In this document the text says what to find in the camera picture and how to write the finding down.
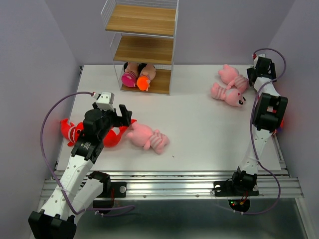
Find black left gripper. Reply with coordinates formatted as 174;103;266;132
93;102;132;139

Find pink pig plush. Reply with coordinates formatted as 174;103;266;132
126;122;170;154
210;83;246;107
218;64;249;93

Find boy doll pink shorts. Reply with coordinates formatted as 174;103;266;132
121;62;139;88

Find boy doll orange shorts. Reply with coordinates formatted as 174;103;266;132
137;63;157;91

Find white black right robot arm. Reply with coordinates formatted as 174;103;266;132
229;54;288;196

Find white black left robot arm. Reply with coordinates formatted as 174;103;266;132
28;104;132;239

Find red fish plush left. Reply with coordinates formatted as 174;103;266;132
103;126;129;148

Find red shark plush left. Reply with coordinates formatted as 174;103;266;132
60;119;83;147

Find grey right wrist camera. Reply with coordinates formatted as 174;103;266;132
253;53;266;64

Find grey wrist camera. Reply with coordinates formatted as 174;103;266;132
93;92;114;111
253;53;266;64

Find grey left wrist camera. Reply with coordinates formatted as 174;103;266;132
93;92;114;111

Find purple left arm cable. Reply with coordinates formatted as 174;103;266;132
40;91;137;217

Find aluminium mounting rail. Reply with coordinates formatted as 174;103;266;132
39;170;304;201

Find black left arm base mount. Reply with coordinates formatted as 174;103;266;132
88;171;127;215

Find wooden three-tier wire shelf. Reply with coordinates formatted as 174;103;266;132
100;0;179;95

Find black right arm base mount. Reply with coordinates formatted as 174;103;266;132
211;169;259;213

